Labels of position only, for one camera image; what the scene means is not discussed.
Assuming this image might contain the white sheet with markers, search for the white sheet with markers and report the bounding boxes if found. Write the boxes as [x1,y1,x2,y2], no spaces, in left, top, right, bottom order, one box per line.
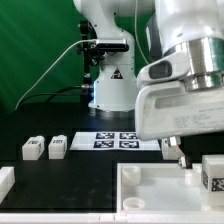
[70,132,160,151]

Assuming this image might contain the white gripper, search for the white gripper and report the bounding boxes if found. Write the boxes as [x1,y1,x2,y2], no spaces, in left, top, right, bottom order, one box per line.
[135,81,224,170]

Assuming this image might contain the white cable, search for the white cable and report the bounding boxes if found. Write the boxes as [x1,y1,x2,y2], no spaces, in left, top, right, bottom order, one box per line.
[14,39,98,110]

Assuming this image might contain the black camera stand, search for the black camera stand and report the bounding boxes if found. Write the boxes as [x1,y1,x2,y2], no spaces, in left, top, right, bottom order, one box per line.
[77,21,104,108]

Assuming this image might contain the white left obstacle block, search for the white left obstacle block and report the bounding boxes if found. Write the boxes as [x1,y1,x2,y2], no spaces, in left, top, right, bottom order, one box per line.
[0,167,15,204]

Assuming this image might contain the black cable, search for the black cable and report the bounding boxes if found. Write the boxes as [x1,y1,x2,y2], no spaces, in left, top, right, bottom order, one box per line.
[19,84,95,107]

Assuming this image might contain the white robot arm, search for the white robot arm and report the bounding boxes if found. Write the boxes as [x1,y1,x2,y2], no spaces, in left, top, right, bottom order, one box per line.
[73,0,224,169]

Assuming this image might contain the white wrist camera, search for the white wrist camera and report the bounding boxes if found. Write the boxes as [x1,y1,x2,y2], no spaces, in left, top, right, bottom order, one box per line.
[137,52,190,88]

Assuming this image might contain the white square tabletop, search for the white square tabletop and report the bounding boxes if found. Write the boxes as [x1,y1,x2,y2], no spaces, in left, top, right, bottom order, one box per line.
[117,163,224,213]

